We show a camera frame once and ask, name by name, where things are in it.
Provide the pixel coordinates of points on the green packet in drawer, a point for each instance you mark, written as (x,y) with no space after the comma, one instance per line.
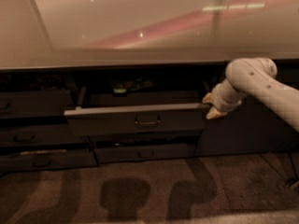
(119,89)

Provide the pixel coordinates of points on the glossy counter top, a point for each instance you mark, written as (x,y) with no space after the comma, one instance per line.
(77,33)

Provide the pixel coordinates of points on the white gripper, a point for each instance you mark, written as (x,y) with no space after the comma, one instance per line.
(220,101)

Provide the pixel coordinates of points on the dark drawer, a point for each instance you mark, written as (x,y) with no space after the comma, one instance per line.
(138,112)
(40,135)
(63,159)
(139,137)
(32,104)
(144,153)

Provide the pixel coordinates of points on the dark cabinet door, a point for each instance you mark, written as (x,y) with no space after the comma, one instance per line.
(252,127)

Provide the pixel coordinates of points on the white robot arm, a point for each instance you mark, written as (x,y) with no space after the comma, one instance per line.
(255,77)

